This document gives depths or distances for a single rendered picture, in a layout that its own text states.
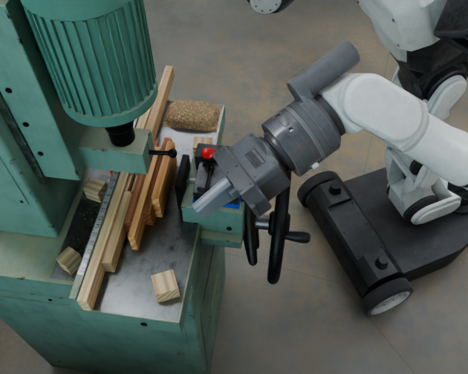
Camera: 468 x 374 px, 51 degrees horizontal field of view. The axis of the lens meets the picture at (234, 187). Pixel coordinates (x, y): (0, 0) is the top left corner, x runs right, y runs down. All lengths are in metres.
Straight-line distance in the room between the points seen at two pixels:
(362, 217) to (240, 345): 0.68
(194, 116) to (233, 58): 1.62
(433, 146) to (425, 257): 1.32
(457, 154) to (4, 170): 0.81
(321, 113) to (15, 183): 0.67
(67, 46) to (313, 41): 2.34
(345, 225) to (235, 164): 1.35
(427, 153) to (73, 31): 0.52
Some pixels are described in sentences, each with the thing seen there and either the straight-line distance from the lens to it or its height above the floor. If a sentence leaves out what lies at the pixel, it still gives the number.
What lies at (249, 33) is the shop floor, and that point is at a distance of 3.03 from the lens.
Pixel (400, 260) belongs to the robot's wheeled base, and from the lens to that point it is 1.97.
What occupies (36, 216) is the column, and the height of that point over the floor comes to 0.90.
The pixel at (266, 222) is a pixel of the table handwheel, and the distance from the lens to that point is 1.18.
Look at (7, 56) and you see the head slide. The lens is 0.87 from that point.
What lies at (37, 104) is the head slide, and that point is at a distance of 0.93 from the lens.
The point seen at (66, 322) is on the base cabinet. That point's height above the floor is 0.54.
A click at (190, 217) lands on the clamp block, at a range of 1.08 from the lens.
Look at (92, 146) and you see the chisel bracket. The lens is 1.04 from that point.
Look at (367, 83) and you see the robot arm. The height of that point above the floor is 1.42.
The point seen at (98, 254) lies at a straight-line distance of 1.03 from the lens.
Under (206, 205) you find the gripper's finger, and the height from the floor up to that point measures 1.29.
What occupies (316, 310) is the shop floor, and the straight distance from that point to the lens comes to 1.99.
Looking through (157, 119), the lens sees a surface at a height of 0.93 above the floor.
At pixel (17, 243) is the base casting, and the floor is 0.80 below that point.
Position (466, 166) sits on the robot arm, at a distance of 0.74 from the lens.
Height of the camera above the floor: 1.83
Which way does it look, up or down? 55 degrees down
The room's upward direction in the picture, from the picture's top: straight up
